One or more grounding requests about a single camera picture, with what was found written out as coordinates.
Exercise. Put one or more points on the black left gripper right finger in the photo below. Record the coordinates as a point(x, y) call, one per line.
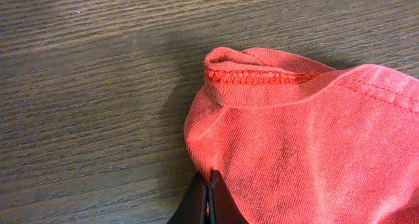
point(222, 208)

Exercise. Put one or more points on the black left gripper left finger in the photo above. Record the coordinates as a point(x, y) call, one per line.
point(193, 206)

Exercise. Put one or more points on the red orange printed t-shirt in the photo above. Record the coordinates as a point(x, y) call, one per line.
point(297, 141)

